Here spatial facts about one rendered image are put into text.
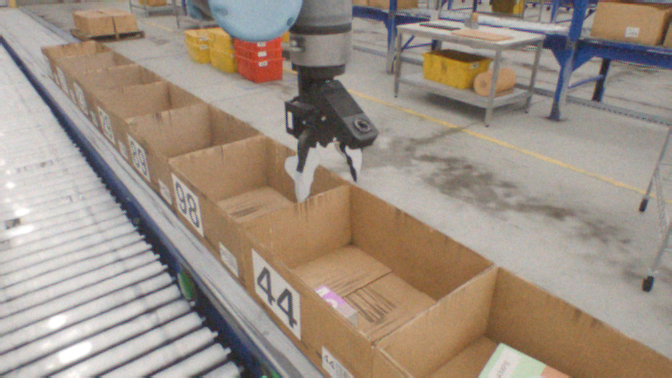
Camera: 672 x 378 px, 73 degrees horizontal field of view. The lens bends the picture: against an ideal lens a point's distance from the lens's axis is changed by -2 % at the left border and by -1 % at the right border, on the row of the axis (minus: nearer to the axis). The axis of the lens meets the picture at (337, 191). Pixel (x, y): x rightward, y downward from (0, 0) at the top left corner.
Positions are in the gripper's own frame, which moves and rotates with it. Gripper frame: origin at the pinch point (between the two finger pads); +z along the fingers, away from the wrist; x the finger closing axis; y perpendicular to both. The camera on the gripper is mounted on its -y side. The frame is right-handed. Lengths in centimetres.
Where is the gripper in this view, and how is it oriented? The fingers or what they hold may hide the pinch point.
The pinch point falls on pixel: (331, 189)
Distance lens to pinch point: 74.5
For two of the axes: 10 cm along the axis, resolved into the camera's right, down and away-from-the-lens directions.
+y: -6.3, -3.6, 6.9
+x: -7.8, 3.0, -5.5
